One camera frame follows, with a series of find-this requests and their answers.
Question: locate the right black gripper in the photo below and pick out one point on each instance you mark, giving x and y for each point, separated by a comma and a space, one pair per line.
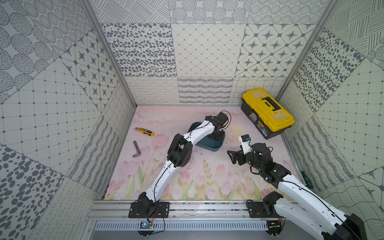
234, 158

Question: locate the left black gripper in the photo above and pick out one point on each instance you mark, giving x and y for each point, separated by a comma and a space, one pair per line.
218, 126

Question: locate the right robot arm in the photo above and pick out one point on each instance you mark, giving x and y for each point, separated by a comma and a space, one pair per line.
295, 201

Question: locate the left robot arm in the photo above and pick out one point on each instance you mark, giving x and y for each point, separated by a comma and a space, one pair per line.
179, 154

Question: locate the teal plastic storage box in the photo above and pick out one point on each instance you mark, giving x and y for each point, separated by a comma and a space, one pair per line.
211, 144

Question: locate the pink floral table mat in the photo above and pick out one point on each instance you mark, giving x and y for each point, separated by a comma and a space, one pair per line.
208, 175

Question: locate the yellow black toolbox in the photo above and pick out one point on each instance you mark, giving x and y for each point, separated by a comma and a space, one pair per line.
268, 116

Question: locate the yellow utility knife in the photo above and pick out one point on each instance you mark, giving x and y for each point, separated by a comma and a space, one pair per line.
145, 132

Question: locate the grey metal angle tool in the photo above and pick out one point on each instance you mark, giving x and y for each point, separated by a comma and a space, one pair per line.
138, 151

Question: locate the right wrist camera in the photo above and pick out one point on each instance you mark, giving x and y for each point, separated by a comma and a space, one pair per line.
245, 141

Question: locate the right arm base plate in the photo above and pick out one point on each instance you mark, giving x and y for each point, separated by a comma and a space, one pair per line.
261, 210

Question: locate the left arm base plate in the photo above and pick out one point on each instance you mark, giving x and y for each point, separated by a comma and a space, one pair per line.
154, 210

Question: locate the aluminium mounting rail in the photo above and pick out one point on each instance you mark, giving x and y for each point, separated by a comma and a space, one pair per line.
177, 210

